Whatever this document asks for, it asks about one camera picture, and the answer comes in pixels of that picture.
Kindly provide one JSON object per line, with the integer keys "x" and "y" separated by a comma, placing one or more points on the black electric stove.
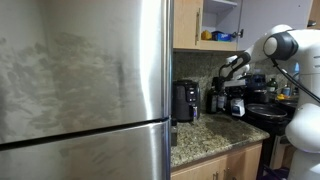
{"x": 266, "y": 133}

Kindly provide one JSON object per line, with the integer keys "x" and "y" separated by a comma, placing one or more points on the dark pepper shaker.
{"x": 174, "y": 133}

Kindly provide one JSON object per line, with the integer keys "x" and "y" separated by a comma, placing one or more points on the small blue lidded container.
{"x": 286, "y": 90}

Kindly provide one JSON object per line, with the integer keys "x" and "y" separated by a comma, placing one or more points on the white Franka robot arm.
{"x": 306, "y": 130}

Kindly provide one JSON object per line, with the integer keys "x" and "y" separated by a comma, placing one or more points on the open wooden cupboard door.
{"x": 273, "y": 16}

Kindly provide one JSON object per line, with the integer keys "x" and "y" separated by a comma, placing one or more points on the dark olive oil bottle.
{"x": 211, "y": 101}

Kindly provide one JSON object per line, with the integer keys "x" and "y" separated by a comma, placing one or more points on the blue capped glass bottle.
{"x": 222, "y": 102}

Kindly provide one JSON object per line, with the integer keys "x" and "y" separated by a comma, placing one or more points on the yellow sponge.
{"x": 281, "y": 97}

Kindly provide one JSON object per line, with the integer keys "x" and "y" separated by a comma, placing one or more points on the blue box in cupboard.
{"x": 221, "y": 36}

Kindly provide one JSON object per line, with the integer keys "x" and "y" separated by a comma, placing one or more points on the dark pot by sink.
{"x": 290, "y": 104}

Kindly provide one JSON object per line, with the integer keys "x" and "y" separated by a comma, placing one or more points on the black frying pan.
{"x": 265, "y": 110}

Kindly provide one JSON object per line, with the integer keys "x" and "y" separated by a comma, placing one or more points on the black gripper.
{"x": 236, "y": 89}

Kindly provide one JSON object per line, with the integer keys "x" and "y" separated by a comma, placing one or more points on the wooden wall cupboard body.
{"x": 220, "y": 45}

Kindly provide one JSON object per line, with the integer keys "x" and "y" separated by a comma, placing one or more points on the green bottle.
{"x": 272, "y": 86}

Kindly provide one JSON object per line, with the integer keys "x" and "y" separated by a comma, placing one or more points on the black coffee machine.
{"x": 256, "y": 88}

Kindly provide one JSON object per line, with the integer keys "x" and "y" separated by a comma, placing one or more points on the closed wooden cupboard door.
{"x": 185, "y": 23}

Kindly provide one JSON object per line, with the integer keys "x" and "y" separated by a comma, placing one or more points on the white salt container blue label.
{"x": 238, "y": 107}

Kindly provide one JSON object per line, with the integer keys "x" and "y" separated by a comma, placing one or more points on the wooden lower cabinet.
{"x": 230, "y": 163}

